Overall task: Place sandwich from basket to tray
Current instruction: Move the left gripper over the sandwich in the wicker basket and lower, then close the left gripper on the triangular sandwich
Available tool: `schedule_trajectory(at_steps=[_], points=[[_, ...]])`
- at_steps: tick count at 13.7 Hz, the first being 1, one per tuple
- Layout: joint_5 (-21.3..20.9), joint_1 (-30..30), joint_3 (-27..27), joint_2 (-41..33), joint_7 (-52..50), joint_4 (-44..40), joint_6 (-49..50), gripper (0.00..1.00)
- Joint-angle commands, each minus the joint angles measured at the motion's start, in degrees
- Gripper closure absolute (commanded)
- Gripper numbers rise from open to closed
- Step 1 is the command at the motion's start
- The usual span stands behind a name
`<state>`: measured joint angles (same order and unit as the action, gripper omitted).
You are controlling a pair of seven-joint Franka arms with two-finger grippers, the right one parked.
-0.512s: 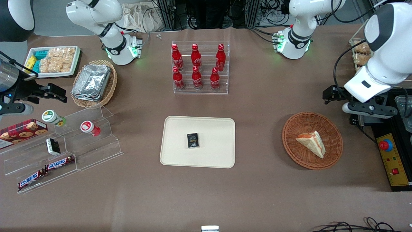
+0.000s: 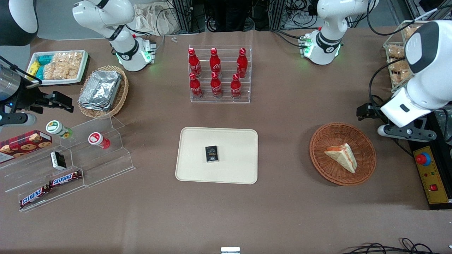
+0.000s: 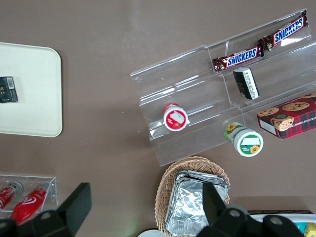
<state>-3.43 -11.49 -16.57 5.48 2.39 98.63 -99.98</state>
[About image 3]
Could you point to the black and white small box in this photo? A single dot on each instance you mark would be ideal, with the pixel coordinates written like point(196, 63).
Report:
point(247, 84)

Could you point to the red lid yogurt cup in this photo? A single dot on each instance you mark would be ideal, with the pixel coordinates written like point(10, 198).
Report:
point(175, 119)

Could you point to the clear acrylic stepped shelf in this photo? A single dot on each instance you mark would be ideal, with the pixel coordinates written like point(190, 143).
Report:
point(197, 103)

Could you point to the aluminium foil tray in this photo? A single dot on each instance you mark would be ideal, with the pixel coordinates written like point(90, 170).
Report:
point(187, 205)
point(197, 174)

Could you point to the oval wicker basket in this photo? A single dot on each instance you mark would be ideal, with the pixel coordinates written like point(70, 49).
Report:
point(163, 195)

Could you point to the red tartan cookie box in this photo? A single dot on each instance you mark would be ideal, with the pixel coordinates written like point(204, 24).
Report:
point(291, 118)

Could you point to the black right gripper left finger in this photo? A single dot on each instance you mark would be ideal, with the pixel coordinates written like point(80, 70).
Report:
point(76, 207)

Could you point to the Snickers chocolate bar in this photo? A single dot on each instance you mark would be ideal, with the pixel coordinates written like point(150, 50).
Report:
point(244, 58)
point(286, 30)

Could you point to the green sunflower cup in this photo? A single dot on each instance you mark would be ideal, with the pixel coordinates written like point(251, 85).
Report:
point(248, 144)

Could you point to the clear acrylic bottle rack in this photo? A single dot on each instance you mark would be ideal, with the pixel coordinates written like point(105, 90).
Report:
point(53, 192)

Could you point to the yellow snack packet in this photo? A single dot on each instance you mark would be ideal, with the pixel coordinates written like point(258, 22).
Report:
point(311, 229)

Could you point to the white rectangular snack tray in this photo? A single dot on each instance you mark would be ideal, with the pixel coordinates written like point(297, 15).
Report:
point(256, 218)

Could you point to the cream plastic tray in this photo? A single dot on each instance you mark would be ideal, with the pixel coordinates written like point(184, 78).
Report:
point(34, 98)

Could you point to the teal snack packet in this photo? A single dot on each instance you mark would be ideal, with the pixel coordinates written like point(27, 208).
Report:
point(300, 226)

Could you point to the red cola bottle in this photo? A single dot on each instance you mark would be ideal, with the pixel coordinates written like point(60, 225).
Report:
point(6, 196)
point(24, 205)

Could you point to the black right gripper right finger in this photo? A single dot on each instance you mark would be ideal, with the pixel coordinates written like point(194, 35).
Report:
point(212, 202)

